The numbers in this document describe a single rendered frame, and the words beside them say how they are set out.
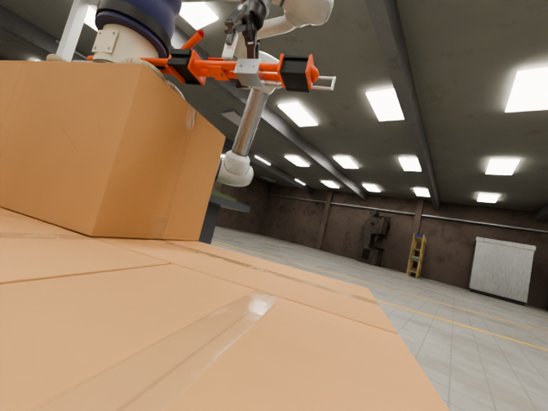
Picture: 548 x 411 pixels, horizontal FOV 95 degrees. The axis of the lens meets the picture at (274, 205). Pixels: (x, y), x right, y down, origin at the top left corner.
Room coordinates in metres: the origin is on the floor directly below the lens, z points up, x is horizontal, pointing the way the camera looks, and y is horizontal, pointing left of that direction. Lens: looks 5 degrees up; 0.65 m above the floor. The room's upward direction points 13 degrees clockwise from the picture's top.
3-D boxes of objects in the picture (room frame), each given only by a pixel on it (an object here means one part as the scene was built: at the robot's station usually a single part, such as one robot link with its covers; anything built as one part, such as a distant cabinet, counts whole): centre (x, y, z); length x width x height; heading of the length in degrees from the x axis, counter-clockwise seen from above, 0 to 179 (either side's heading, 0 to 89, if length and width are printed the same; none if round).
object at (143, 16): (0.82, 0.59, 1.19); 0.23 x 0.23 x 0.04
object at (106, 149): (0.82, 0.58, 0.75); 0.60 x 0.40 x 0.40; 72
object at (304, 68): (0.64, 0.02, 1.07); 0.08 x 0.07 x 0.05; 73
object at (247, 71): (0.68, 0.15, 1.07); 0.07 x 0.07 x 0.04; 73
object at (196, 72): (0.74, 0.36, 1.07); 0.10 x 0.08 x 0.06; 163
